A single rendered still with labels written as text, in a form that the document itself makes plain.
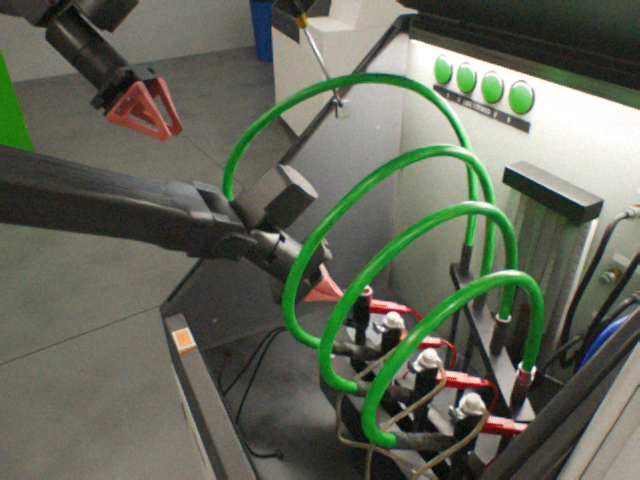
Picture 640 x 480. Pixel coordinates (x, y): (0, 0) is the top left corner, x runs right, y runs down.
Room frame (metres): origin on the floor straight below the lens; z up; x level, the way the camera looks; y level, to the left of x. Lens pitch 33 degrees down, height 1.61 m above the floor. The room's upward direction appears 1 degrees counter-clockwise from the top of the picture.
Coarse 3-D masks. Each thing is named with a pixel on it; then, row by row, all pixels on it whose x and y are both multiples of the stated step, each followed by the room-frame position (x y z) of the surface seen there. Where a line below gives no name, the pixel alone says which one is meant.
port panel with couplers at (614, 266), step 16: (624, 208) 0.56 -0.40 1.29; (624, 224) 0.56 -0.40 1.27; (624, 240) 0.55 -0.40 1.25; (608, 256) 0.56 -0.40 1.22; (624, 256) 0.54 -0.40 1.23; (608, 272) 0.54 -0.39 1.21; (624, 272) 0.54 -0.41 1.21; (608, 288) 0.55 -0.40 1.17; (624, 288) 0.53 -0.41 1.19; (592, 304) 0.56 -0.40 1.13
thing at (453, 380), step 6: (438, 372) 0.46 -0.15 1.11; (450, 372) 0.45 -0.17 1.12; (438, 378) 0.45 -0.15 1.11; (450, 378) 0.45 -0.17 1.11; (456, 378) 0.45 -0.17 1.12; (462, 378) 0.45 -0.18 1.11; (468, 378) 0.45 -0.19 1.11; (474, 378) 0.45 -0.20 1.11; (444, 384) 0.44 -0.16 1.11; (450, 384) 0.44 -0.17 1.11; (456, 384) 0.44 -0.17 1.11; (462, 384) 0.44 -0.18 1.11; (468, 384) 0.44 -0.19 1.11; (474, 384) 0.44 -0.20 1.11; (480, 384) 0.44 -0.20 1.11
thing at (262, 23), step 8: (256, 0) 6.69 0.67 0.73; (264, 0) 6.63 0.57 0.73; (272, 0) 6.62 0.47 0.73; (256, 8) 6.70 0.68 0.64; (264, 8) 6.65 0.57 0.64; (256, 16) 6.72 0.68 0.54; (264, 16) 6.65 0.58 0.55; (256, 24) 6.74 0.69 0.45; (264, 24) 6.66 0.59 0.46; (256, 32) 6.76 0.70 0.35; (264, 32) 6.67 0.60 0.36; (256, 40) 6.79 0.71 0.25; (264, 40) 6.69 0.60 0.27; (272, 40) 6.66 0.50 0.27; (256, 48) 6.82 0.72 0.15; (264, 48) 6.70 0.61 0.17; (272, 48) 6.67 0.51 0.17; (264, 56) 6.71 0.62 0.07; (272, 56) 6.67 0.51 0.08
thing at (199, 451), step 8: (176, 376) 0.76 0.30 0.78; (184, 400) 0.71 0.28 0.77; (184, 408) 0.75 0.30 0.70; (184, 416) 0.76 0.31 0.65; (192, 424) 0.66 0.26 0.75; (192, 432) 0.70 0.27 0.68; (192, 440) 0.73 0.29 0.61; (200, 440) 0.60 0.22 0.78; (200, 448) 0.63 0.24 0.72; (200, 456) 0.66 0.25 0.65; (200, 464) 0.70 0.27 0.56; (208, 464) 0.56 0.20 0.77; (200, 472) 0.74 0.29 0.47; (208, 472) 0.59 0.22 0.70
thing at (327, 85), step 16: (336, 80) 0.67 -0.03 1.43; (352, 80) 0.67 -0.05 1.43; (368, 80) 0.67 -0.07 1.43; (384, 80) 0.67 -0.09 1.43; (400, 80) 0.67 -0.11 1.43; (304, 96) 0.66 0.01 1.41; (432, 96) 0.68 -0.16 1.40; (272, 112) 0.66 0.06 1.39; (448, 112) 0.68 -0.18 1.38; (256, 128) 0.66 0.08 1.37; (464, 128) 0.68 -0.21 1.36; (240, 144) 0.66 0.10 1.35; (464, 144) 0.68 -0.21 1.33; (224, 176) 0.65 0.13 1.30; (224, 192) 0.65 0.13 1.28; (464, 240) 0.70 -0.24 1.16
